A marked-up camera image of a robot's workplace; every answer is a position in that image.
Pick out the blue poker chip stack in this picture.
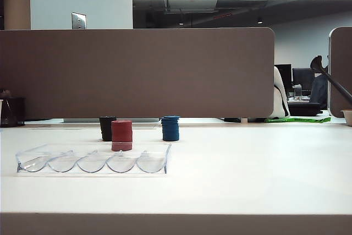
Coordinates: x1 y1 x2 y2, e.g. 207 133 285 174
161 119 180 141

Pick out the clear plastic chip tray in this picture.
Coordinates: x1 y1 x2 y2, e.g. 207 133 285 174
15 141 172 175

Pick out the red poker chip stack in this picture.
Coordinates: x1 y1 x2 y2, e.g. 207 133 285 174
111 119 133 152

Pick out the black poker chip stack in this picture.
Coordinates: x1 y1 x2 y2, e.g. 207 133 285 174
98 116 117 141

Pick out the wide brown desk divider panel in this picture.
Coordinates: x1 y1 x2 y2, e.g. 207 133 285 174
0 27 276 120

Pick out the grey divider foot bar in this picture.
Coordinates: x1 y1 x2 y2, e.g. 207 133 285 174
63 117 161 123

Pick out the black computer monitor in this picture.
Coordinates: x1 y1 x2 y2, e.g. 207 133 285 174
274 64 293 93
292 68 316 91

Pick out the green tape strip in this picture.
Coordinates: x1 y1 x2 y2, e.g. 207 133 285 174
265 116 332 124

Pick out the seated person in blue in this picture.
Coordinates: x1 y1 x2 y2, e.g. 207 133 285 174
310 73 329 107

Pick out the narrow brown desk divider panel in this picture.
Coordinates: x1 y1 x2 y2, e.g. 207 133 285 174
328 26 352 118

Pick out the beige paper bowl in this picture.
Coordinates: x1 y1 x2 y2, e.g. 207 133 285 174
340 109 352 127

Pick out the metal wall switch plate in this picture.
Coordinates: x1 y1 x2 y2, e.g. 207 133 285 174
71 12 87 30

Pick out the black long-handled ladle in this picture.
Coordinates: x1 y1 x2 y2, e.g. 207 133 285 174
310 55 352 98

